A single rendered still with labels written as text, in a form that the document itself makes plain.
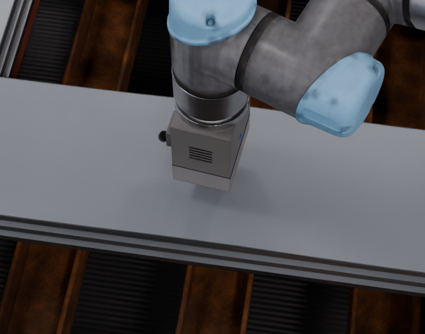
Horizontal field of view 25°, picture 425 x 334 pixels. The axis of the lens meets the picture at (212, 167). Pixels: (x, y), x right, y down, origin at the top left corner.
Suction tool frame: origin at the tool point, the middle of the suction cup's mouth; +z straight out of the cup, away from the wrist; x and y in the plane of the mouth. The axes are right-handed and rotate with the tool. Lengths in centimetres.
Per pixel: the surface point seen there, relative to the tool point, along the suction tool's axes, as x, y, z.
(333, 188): 13.6, -1.3, -1.0
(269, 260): 8.7, 8.5, 0.2
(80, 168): -14.3, 3.7, -1.0
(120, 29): -21.6, -28.3, 15.5
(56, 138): -18.3, 0.6, -1.0
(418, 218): 23.4, -0.2, -0.9
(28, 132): -21.7, 0.8, -1.0
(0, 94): -26.7, -3.4, -1.0
